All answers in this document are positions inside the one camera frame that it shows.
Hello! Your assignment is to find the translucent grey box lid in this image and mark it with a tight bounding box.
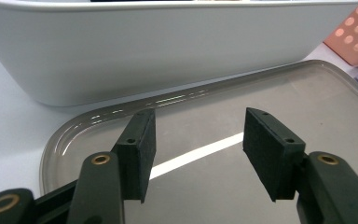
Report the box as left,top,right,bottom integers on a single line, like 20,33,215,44
39,59,358,224

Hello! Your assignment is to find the white divided storage box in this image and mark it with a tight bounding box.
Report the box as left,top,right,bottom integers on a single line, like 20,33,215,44
0,0,358,107

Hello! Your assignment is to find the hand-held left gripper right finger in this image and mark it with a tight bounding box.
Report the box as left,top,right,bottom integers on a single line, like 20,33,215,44
242,107,358,224

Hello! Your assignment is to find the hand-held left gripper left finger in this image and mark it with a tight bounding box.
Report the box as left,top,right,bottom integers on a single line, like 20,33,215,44
66,108,157,224

